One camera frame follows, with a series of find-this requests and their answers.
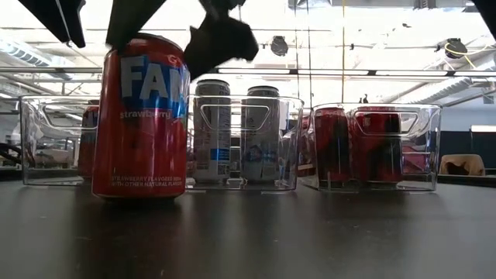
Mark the overhead light bar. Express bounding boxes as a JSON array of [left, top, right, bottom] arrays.
[[0, 66, 496, 78]]

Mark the black ceiling cord reel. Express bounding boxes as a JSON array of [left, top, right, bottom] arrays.
[[270, 35, 291, 58], [443, 37, 469, 60]]

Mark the clear plastic bin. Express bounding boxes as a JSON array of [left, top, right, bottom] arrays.
[[185, 95, 305, 191], [19, 95, 102, 186], [309, 102, 443, 193]]

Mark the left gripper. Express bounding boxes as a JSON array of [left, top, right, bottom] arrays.
[[18, 0, 168, 54]]

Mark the silver ventilation duct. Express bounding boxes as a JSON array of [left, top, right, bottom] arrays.
[[0, 36, 74, 78], [398, 75, 496, 105]]

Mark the thin hanging cable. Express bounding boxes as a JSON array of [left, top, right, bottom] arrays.
[[294, 0, 300, 98], [307, 0, 313, 117]]

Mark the red Fanta strawberry can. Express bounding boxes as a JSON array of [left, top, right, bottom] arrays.
[[77, 99, 101, 180], [91, 33, 191, 200]]

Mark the white Celsius can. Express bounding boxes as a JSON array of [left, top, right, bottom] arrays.
[[240, 85, 281, 184], [192, 79, 233, 185]]

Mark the tan jacket on chair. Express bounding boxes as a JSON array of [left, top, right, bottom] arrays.
[[439, 153, 486, 177]]

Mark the red Coca-Cola can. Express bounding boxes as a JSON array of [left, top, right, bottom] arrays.
[[353, 110, 404, 185], [313, 107, 353, 187]]

